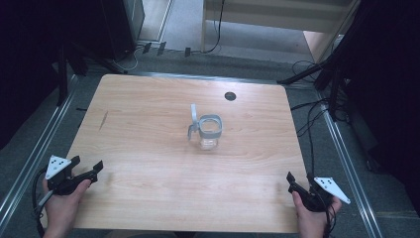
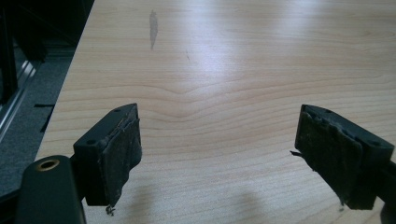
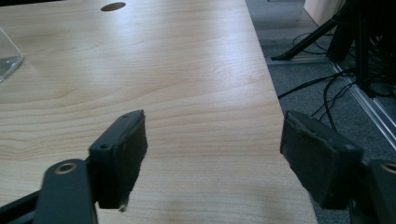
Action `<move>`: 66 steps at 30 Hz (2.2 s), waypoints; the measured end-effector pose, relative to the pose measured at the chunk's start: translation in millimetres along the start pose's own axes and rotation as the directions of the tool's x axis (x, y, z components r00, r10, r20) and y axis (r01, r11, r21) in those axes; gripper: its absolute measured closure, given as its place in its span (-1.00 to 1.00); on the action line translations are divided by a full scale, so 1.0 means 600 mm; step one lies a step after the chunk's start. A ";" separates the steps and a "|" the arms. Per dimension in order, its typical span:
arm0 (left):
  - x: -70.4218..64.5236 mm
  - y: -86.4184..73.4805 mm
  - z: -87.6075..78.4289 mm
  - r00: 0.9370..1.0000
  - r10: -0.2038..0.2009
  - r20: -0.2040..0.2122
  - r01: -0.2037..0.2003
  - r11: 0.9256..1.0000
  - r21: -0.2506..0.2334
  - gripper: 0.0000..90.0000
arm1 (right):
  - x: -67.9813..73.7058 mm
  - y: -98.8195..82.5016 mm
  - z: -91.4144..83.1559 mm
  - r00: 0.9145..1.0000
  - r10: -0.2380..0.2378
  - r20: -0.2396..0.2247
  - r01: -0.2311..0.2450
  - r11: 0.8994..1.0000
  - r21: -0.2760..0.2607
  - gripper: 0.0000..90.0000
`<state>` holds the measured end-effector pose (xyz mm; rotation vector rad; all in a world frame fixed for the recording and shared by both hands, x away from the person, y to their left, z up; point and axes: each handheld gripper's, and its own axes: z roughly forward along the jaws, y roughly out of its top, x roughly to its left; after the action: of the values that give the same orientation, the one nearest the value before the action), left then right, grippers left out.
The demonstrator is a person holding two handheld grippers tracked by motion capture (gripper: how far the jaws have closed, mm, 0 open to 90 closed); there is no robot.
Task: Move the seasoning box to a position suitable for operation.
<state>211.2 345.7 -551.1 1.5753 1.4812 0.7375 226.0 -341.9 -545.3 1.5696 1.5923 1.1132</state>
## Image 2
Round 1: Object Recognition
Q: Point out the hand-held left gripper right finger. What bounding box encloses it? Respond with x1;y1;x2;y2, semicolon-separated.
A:
290;104;396;211

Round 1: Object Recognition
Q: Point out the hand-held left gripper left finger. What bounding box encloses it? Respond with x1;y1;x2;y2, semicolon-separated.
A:
72;103;143;217

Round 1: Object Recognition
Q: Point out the silver metal rail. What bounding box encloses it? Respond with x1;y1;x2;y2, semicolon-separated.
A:
0;59;37;143

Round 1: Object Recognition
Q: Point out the dark furniture frame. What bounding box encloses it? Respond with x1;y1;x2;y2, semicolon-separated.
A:
0;0;95;105

